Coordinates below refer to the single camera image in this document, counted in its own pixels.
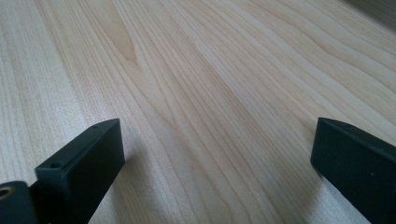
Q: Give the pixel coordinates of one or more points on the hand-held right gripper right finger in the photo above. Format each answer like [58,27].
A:
[358,165]

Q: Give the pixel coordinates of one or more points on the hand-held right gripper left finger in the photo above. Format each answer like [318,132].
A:
[81,168]

